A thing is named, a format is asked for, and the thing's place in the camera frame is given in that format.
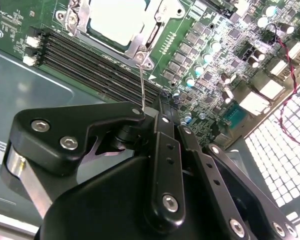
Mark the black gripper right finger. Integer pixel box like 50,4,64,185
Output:
169,98,300,240

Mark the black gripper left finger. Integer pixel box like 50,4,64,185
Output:
0,94,187,235

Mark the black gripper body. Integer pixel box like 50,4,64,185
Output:
34,154,231,240

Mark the metal wire locking lever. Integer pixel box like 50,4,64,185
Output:
139,53,153,116

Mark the silver CPU green edge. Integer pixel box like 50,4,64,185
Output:
86,0,147,50

